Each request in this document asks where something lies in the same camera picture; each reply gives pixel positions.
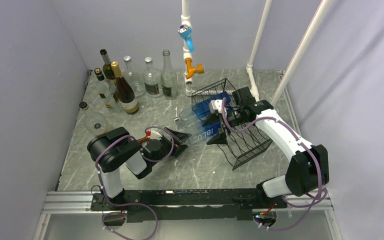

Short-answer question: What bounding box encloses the clear blue bottle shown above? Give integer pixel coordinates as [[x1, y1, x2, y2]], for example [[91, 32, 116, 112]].
[[185, 121, 221, 145], [173, 91, 231, 125]]

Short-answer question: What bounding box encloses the clear black-capped bottle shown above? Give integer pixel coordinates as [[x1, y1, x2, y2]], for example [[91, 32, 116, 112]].
[[94, 67, 122, 114]]

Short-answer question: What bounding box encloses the tall clear open-neck bottle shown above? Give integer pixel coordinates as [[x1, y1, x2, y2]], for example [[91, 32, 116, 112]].
[[161, 49, 178, 99]]

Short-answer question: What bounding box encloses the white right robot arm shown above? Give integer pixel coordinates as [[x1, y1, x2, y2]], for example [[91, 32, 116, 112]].
[[205, 87, 329, 208]]

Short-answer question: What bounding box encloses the orange pipe valve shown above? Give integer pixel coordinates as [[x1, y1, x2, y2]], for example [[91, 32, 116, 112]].
[[184, 57, 205, 80]]

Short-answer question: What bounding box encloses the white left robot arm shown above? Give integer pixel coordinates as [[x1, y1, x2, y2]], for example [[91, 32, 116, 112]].
[[86, 127, 192, 210]]

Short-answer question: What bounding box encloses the clear bottle dark label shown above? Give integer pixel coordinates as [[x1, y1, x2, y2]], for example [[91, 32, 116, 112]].
[[123, 55, 145, 98]]

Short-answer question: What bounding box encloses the round clear flask bottle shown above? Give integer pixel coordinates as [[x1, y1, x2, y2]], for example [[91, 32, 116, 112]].
[[79, 101, 110, 136]]

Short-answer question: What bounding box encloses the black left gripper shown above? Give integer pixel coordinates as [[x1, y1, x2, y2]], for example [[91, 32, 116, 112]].
[[151, 127, 192, 167]]

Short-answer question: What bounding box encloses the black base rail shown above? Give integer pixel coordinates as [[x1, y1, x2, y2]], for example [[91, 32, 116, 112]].
[[90, 188, 287, 223]]

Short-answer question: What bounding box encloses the white diagonal pole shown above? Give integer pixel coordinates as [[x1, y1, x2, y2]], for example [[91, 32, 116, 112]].
[[270, 0, 334, 106]]

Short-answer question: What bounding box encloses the black wire wine rack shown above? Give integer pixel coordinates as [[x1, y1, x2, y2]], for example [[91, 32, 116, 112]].
[[191, 78, 272, 170]]

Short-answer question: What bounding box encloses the brown gold-capped wine bottle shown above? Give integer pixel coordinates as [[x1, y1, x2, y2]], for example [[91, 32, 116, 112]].
[[110, 61, 139, 115]]

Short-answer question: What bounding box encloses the dark green wine bottle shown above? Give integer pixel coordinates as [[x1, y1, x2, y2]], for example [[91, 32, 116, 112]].
[[99, 48, 116, 82]]

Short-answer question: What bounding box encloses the white PVC pipe frame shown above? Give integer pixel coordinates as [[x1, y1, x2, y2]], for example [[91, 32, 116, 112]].
[[180, 0, 272, 100]]

